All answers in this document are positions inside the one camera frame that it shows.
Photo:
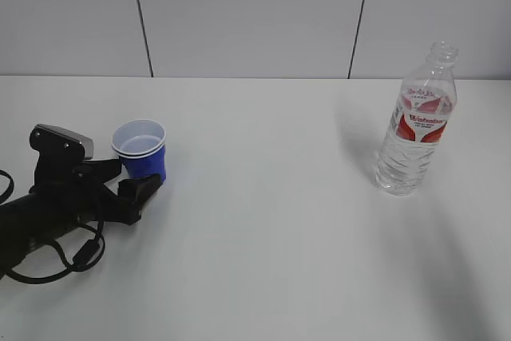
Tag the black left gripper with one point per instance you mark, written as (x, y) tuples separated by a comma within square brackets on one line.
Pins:
[(86, 195)]

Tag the blue paper cup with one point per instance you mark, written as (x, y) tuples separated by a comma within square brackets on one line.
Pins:
[(140, 145)]

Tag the clear Wahaha water bottle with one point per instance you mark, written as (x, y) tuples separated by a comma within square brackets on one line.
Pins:
[(425, 102)]

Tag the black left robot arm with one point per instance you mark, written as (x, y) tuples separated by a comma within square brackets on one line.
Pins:
[(34, 221)]

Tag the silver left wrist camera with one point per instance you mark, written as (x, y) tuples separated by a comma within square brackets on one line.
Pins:
[(60, 151)]

